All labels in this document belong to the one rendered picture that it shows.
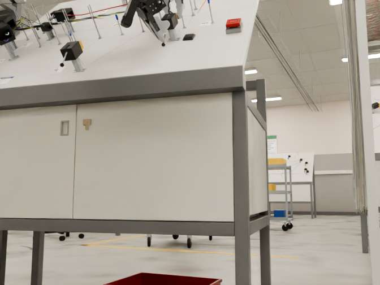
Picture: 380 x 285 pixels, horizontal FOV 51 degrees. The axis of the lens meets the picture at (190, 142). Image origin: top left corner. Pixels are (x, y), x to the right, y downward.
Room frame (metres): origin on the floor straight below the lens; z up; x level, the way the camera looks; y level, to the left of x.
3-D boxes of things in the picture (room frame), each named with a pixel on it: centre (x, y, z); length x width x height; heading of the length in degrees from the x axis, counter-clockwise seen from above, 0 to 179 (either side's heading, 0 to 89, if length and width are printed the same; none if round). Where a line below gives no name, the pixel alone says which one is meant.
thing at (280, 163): (6.35, -1.06, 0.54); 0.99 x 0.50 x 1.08; 68
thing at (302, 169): (10.10, -2.49, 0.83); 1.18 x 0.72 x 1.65; 66
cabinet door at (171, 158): (1.29, 0.13, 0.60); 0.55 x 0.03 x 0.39; 73
